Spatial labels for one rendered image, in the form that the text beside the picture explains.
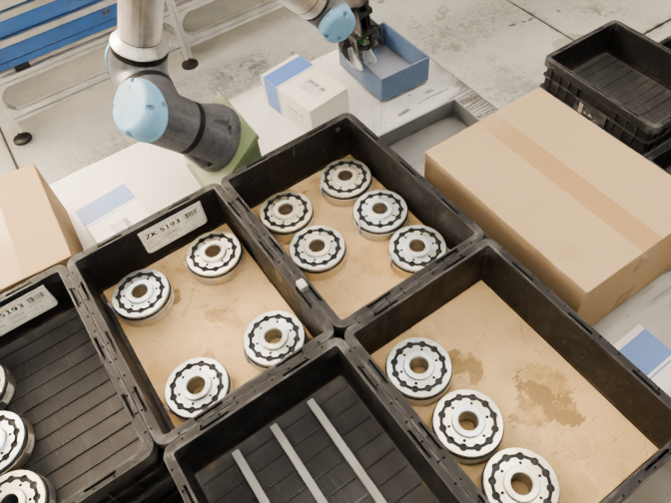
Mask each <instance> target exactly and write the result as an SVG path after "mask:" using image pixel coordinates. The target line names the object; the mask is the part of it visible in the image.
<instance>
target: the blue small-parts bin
mask: <svg viewBox="0 0 671 503"><path fill-rule="evenodd" d="M378 25H379V26H380V27H381V35H382V43H383V45H380V44H379V43H378V45H379V47H378V48H376V49H374V50H373V49H371V51H372V52H373V54H374V55H375V57H376V63H375V64H374V63H372V62H368V63H367V65H366V64H365V63H364V62H363V61H361V60H359V61H360V62H361V64H362V67H363V71H361V73H360V72H358V71H356V70H355V69H354V68H353V67H352V66H351V64H350V63H349V62H348V61H347V59H346V58H345V57H344V56H343V54H342V53H341V52H340V50H339V49H338V54H339V64H340V65H341V66H342V67H343V68H345V69H346V70H347V71H348V72H349V73H350V74H351V75H352V76H353V77H355V78H356V79H357V80H358V81H359V82H360V83H361V84H362V85H364V86H365V87H366V88H367V89H368V90H369V91H370V92H371V93H373V94H374V95H375V96H376V97H377V98H378V99H379V100H380V101H382V102H383V101H385V100H387V99H389V98H391V97H393V96H395V95H397V94H400V93H402V92H404V91H406V90H408V89H410V88H412V87H414V86H416V85H418V84H420V83H422V82H424V81H426V80H428V69H429V56H428V55H427V54H425V53H424V52H423V51H421V50H420V49H419V48H417V47H416V46H415V45H414V44H412V43H411V42H410V41H408V40H407V39H406V38H404V37H403V36H402V35H400V34H399V33H398V32H397V31H395V30H394V29H393V28H391V27H390V26H389V25H387V24H386V23H385V22H382V23H379V24H378ZM359 58H360V57H359ZM359 58H358V59H359Z"/></svg>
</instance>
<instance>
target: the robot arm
mask: <svg viewBox="0 0 671 503"><path fill-rule="evenodd" d="M277 1H278V2H280V3H281V4H283V5H284V6H286V7H287V8H288V9H290V10H291V11H293V12H294V13H296V14H297V15H299V16H300V17H302V18H303V19H305V20H307V21H308V22H309V23H311V24H312V25H314V26H315V27H316V28H317V29H318V30H319V33H320V34H321V35H322V36H323V37H324V38H325V39H326V40H327V41H328V42H331V43H338V48H339V50H340V52H341V53H342V54H343V56H344V57H345V58H346V59H347V61H348V62H349V63H350V64H351V66H352V67H353V68H354V69H355V70H356V71H358V72H360V73H361V71H363V67H362V64H361V62H360V61H359V60H361V61H363V62H364V63H365V64H366V65H367V63H368V62H372V63H374V64H375V63H376V57H375V55H374V54H373V52H372V51H371V49H373V50H374V49H376V48H378V47H379V45H378V43H379V44H380V45H383V43H382V35H381V27H380V26H379V25H378V24H377V23H376V22H374V21H373V20H372V19H371V18H370V16H369V14H371V13H372V8H371V7H370V6H369V1H368V0H277ZM117 5H118V29H117V30H115V31H114V32H113V33H112V34H111V36H110V42H109V43H108V45H107V48H106V51H105V64H106V69H107V72H108V74H109V76H110V78H111V80H112V82H113V85H114V87H115V90H116V94H115V97H114V101H113V105H115V108H114V109H113V117H114V121H115V123H116V125H117V127H118V129H119V130H120V131H121V132H122V133H123V134H124V135H126V136H128V137H130V138H132V139H134V140H136V141H138V142H141V143H148V144H151V145H154V146H157V147H160V148H163V149H166V150H169V151H172V152H176V153H179V154H182V155H183V156H184V157H186V158H187V159H188V160H189V161H191V162H192V163H193V164H194V165H196V166H197V167H198V168H200V169H203V170H206V171H209V172H216V171H219V170H221V169H222V168H224V167H225V166H226V165H227V164H228V163H229V162H230V161H231V160H232V158H233V157H234V155H235V153H236V151H237V149H238V146H239V143H240V139H241V132H242V128H241V121H240V118H239V116H238V114H237V112H236V111H235V110H234V109H232V108H230V107H228V106H226V105H223V104H218V103H198V102H195V101H193V100H191V99H188V98H186V97H184V96H181V95H180V94H179V93H178V92H177V89H176V87H175V85H174V83H173V81H172V79H171V77H170V75H169V72H168V57H169V44H168V41H167V40H166V38H165V37H164V36H163V35H162V31H163V14H164V0H117ZM377 30H378V31H379V34H380V39H379V38H378V36H377ZM359 57H360V58H359ZM358 58H359V59H358Z"/></svg>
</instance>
